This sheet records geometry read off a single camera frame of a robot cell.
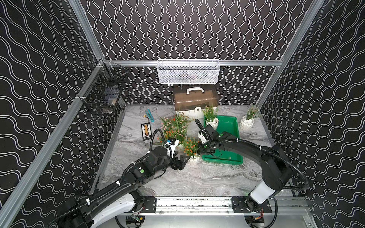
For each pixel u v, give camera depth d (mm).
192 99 954
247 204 664
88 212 416
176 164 651
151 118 1127
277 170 455
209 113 973
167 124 907
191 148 780
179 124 899
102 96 940
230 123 1092
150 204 747
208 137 700
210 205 764
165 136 857
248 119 1033
